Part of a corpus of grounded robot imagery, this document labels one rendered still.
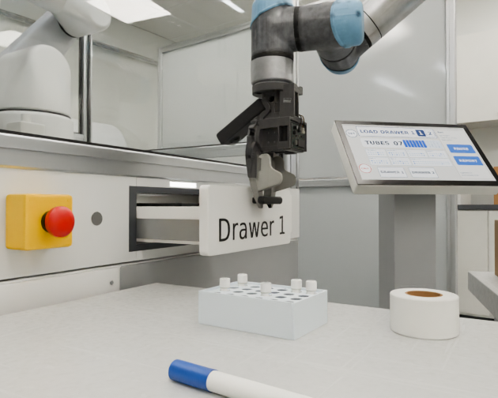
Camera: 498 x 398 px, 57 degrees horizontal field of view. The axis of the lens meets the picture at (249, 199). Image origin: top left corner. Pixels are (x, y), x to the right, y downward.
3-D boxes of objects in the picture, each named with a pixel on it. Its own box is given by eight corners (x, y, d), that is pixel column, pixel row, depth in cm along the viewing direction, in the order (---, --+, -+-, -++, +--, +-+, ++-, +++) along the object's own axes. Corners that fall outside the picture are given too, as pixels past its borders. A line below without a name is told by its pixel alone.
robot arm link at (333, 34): (365, 16, 84) (306, 23, 87) (360, -13, 73) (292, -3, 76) (365, 58, 83) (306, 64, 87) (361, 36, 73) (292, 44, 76)
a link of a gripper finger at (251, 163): (251, 176, 77) (254, 125, 78) (243, 176, 78) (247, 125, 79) (265, 181, 81) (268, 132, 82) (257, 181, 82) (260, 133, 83)
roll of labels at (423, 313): (407, 341, 46) (407, 301, 46) (379, 323, 53) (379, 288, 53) (473, 339, 47) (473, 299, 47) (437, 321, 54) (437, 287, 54)
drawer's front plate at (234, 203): (290, 242, 95) (290, 189, 95) (208, 256, 70) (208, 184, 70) (283, 242, 96) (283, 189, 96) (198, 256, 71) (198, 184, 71)
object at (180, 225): (279, 235, 94) (279, 206, 95) (205, 245, 72) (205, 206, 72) (136, 230, 115) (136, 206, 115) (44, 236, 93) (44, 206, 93)
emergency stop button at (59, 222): (77, 236, 61) (77, 206, 61) (50, 238, 57) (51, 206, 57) (62, 235, 62) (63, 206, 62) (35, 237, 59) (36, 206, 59)
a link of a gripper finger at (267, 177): (277, 205, 75) (280, 150, 76) (246, 205, 78) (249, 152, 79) (285, 208, 78) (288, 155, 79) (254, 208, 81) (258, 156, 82)
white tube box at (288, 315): (327, 322, 53) (327, 290, 53) (294, 340, 46) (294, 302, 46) (239, 309, 60) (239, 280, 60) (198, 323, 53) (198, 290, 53)
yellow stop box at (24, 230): (76, 246, 63) (77, 194, 63) (28, 251, 57) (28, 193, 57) (52, 245, 66) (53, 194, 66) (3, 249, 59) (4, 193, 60)
